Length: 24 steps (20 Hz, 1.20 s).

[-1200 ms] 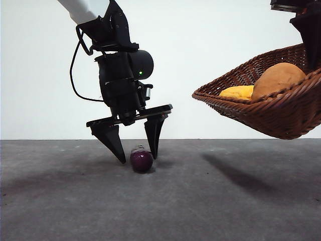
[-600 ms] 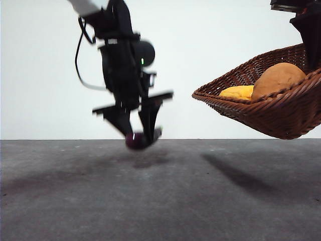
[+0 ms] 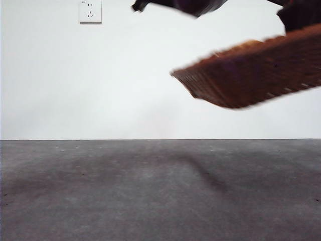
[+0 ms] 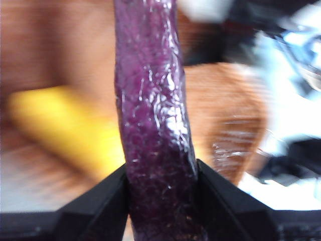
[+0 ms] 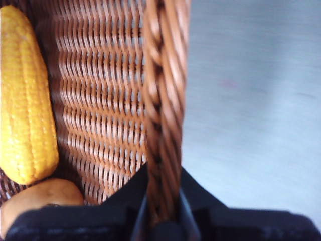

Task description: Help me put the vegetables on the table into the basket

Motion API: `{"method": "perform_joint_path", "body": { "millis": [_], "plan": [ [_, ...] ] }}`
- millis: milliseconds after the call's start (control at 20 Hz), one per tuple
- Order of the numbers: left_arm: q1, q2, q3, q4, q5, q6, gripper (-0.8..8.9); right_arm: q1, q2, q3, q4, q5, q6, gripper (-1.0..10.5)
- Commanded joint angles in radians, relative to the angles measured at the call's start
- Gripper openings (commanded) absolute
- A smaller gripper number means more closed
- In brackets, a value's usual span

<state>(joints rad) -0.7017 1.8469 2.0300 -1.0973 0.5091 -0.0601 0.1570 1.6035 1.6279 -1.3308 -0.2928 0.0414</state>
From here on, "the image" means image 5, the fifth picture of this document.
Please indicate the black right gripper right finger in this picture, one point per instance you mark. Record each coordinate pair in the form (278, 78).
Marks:
(250, 226)

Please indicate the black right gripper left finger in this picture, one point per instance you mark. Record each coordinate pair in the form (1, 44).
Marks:
(87, 223)

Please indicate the brown potato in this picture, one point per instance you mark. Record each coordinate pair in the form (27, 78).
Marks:
(45, 194)

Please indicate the brown wicker basket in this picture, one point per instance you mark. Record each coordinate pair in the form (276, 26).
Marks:
(113, 88)

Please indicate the yellow corn cob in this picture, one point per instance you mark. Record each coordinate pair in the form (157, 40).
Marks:
(25, 100)

